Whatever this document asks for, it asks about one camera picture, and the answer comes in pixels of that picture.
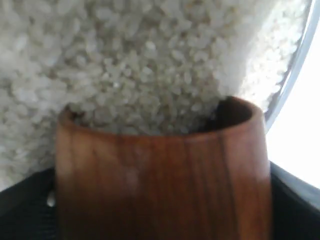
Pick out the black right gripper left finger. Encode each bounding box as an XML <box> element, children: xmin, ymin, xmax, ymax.
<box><xmin>0</xmin><ymin>169</ymin><xmax>58</xmax><ymax>240</ymax></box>

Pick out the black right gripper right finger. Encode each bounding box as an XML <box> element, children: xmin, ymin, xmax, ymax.
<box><xmin>271</xmin><ymin>163</ymin><xmax>320</xmax><ymax>240</ymax></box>

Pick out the brown wooden cup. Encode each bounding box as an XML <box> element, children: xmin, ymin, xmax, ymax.
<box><xmin>55</xmin><ymin>97</ymin><xmax>273</xmax><ymax>240</ymax></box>

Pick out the round steel rice tray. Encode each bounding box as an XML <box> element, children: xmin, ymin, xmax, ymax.
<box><xmin>264</xmin><ymin>0</ymin><xmax>320</xmax><ymax>131</ymax></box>

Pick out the rice heap in tray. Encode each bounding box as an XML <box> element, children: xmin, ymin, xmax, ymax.
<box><xmin>0</xmin><ymin>0</ymin><xmax>311</xmax><ymax>190</ymax></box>

